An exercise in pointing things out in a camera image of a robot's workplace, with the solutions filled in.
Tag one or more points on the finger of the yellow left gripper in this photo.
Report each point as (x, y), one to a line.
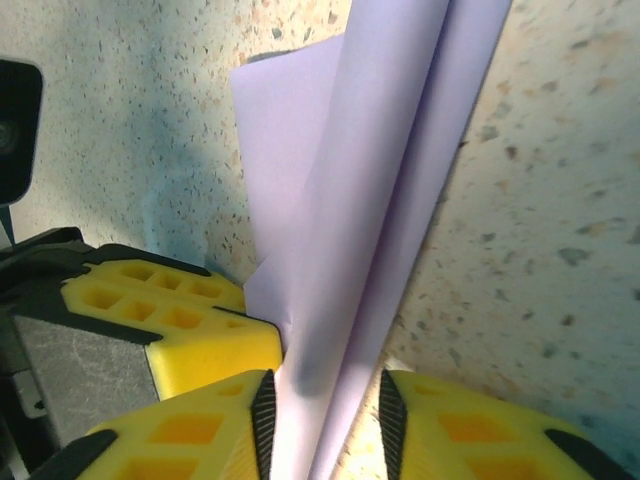
(165, 280)
(215, 360)

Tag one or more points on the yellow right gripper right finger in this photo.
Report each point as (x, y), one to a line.
(425, 450)

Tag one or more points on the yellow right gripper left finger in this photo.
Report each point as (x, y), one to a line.
(235, 440)

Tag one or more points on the lilac paper sheet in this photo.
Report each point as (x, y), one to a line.
(360, 200)

